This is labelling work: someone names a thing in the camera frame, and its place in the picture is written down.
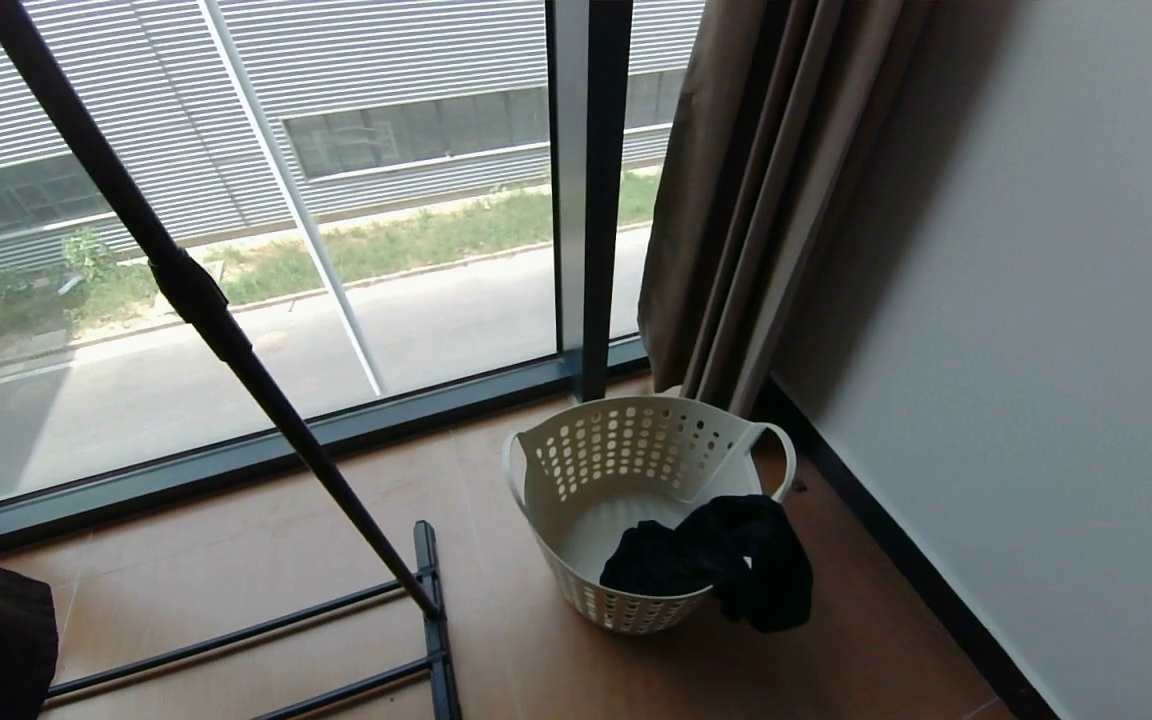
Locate white laundry basket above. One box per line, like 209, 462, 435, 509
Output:
502, 395, 797, 636

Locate heap of clothes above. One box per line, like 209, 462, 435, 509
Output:
599, 494, 815, 634

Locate black clothes rack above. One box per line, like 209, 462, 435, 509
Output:
0, 0, 463, 720

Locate window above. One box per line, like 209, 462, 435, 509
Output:
0, 0, 707, 549

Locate brown curtain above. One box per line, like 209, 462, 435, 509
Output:
636, 0, 937, 419

